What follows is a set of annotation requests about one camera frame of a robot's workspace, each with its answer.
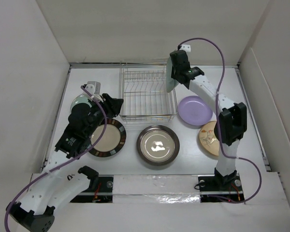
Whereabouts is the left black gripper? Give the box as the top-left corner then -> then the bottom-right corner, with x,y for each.
85,93 -> 123,137

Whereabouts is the rectangular light green plate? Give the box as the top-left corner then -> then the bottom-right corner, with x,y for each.
166,57 -> 178,93

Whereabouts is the purple round plate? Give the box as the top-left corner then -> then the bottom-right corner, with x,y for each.
178,96 -> 213,126

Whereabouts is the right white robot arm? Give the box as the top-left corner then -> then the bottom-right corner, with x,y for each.
166,50 -> 247,190

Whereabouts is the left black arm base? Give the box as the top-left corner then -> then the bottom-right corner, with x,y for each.
70,175 -> 114,203

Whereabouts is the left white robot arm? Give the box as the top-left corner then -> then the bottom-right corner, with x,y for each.
4,93 -> 124,232

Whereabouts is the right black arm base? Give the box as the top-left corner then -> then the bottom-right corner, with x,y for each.
194,175 -> 245,203

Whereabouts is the striped rim beige plate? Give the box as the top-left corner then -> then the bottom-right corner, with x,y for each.
89,118 -> 127,158

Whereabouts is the round light green plate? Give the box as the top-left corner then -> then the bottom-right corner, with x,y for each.
70,94 -> 91,111

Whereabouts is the brown rimmed deep plate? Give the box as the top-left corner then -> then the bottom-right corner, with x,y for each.
136,125 -> 180,166

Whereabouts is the beige bird pattern plate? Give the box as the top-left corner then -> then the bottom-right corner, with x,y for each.
199,121 -> 219,157

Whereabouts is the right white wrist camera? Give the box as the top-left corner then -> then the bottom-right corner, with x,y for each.
177,44 -> 191,53

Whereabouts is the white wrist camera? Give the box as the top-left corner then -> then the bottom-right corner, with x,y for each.
177,44 -> 191,53
82,81 -> 102,102

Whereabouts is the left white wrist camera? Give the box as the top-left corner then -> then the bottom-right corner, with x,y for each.
82,81 -> 102,102

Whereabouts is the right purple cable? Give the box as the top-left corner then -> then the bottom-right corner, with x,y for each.
178,37 -> 262,203

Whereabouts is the purple cable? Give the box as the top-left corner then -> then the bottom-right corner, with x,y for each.
3,86 -> 108,232
178,37 -> 262,203

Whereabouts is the metal wire dish rack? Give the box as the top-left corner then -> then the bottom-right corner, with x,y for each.
119,58 -> 177,123

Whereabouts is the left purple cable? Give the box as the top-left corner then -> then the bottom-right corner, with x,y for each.
3,86 -> 108,232

